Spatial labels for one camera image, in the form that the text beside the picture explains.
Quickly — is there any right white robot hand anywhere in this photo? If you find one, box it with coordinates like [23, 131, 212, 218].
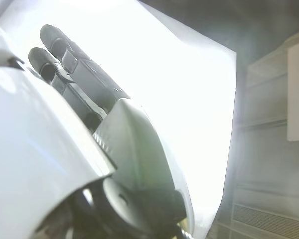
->
[0, 17, 195, 239]

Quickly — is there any white backdrop cloth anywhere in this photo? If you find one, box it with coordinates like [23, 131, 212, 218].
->
[0, 0, 239, 239]

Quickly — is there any vent grille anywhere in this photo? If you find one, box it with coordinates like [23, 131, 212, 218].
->
[233, 203, 299, 239]

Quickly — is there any beige wall cabinet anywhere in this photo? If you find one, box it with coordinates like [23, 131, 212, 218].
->
[206, 27, 299, 239]

